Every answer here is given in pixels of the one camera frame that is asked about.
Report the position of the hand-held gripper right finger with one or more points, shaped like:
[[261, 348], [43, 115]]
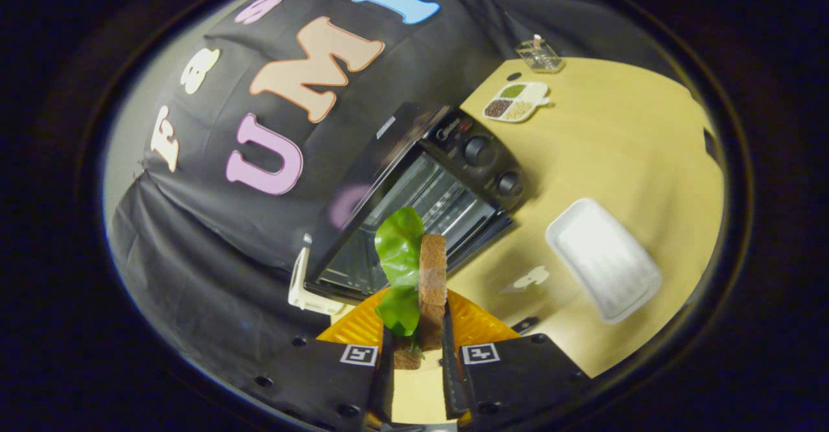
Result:
[[453, 380]]

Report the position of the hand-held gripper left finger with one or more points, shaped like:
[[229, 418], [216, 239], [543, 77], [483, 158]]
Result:
[[324, 380]]

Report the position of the bread and lettuce sandwich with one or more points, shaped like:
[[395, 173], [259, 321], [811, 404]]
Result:
[[432, 276]]

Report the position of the black toaster oven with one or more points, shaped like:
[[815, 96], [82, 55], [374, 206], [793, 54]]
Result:
[[479, 153]]

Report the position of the cream white toaster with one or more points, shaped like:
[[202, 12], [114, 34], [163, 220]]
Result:
[[299, 289]]

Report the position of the black backdrop cloth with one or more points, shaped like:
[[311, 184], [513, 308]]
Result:
[[214, 244]]

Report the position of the white foam tray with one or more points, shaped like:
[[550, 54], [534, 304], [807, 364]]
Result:
[[602, 260]]

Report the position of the divided dish of grains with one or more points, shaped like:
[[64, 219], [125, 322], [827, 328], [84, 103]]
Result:
[[515, 102]]

